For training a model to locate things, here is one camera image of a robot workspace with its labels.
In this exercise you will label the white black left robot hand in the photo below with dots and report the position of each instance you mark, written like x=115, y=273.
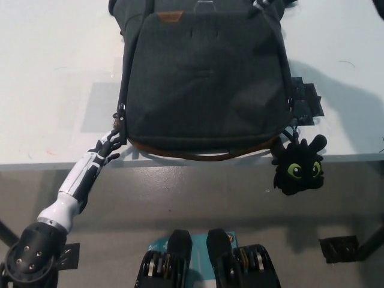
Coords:
x=87, y=171

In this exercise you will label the black ribbed left robot block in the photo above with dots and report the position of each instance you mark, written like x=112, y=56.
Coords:
x=168, y=264

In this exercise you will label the dark table leg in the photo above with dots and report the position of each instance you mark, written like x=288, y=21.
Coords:
x=372, y=240

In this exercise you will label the dark grey backpack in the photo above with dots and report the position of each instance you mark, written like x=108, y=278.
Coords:
x=207, y=78

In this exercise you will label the black ribbed robot block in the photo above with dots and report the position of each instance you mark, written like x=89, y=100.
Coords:
x=240, y=264
x=168, y=264

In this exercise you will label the black ribbed right robot block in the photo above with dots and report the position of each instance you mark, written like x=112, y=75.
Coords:
x=240, y=264

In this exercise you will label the black floor tape marker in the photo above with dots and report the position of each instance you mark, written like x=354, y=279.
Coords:
x=72, y=255
x=339, y=249

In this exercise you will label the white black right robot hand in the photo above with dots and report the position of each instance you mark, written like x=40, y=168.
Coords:
x=262, y=4

